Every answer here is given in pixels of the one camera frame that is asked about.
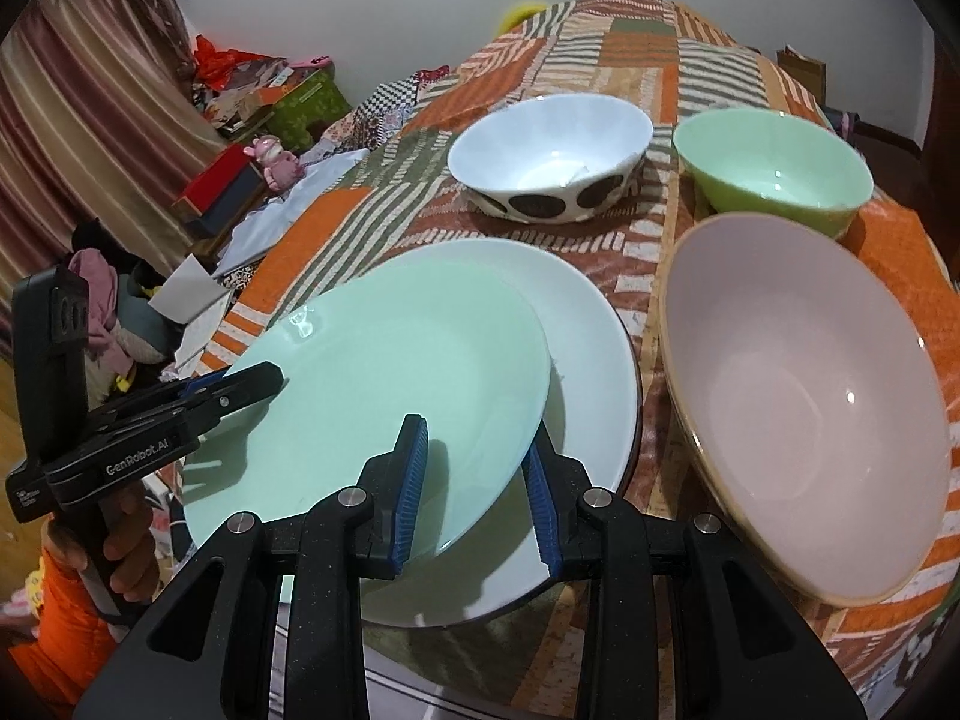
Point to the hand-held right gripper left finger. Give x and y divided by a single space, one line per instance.
409 495

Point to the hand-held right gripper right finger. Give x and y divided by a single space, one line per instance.
541 510

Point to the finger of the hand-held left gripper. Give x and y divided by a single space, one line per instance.
172 416
251 379

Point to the green plate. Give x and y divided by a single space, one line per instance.
360 390

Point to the white plate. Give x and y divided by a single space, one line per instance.
585 360

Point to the pink bowl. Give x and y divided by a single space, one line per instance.
795 405

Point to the white bowl with dark dots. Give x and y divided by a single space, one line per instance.
547 142

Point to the green bowl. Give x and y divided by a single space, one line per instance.
765 165

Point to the person's left hand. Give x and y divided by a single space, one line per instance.
139 547

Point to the grey-blue garment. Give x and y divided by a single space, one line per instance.
146 322

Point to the white paper sheet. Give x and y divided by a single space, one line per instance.
187 289

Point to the pink garment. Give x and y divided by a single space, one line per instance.
101 300

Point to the white cloth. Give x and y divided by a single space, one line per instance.
289 214

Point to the red box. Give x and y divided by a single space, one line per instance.
214 176
232 210

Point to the pink toy rabbit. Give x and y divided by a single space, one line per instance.
276 163

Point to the green storage box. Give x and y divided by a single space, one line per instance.
311 109

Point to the pile of paper bags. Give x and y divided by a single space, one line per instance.
240 101

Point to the checked patchwork quilt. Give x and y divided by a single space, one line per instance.
382 109

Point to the striped brown curtain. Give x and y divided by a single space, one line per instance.
82 127

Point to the red plastic bag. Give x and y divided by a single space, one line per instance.
217 60

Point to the pink case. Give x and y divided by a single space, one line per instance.
311 61

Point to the patchwork striped blanket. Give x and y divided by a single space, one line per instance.
525 45

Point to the cardboard box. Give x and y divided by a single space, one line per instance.
802 75

